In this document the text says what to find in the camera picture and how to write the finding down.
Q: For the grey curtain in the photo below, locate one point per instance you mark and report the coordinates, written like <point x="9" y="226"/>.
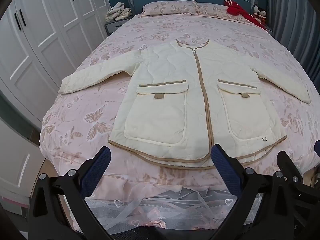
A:
<point x="292" y="12"/>

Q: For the grey nightstand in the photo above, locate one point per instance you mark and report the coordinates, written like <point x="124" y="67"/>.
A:
<point x="115" y="27"/>

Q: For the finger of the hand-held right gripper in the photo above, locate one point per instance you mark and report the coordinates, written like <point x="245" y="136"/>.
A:
<point x="287" y="172"/>
<point x="318" y="147"/>

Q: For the plush toys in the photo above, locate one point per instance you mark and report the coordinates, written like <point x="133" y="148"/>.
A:
<point x="260" y="12"/>

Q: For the red garment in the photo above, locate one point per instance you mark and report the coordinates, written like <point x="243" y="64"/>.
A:
<point x="240" y="11"/>

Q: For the white cabinet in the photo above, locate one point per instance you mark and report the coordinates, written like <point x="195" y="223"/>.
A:
<point x="17" y="160"/>

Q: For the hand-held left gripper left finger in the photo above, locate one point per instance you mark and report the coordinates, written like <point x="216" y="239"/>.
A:
<point x="100" y="166"/>

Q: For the white lace bed skirt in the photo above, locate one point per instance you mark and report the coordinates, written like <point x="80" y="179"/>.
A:
<point x="162" y="205"/>

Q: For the cream quilted jacket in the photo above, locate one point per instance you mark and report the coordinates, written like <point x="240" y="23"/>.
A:
<point x="162" y="80"/>

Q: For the pink butterfly bedspread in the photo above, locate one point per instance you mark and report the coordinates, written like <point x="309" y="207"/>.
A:
<point x="175" y="27"/>

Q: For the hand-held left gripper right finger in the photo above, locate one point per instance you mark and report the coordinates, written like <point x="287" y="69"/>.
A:
<point x="222" y="166"/>

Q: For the pile of cream clothes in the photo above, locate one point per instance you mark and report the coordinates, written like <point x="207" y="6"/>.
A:
<point x="117" y="11"/>

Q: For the white wardrobe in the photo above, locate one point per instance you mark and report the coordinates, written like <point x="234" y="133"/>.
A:
<point x="37" y="42"/>

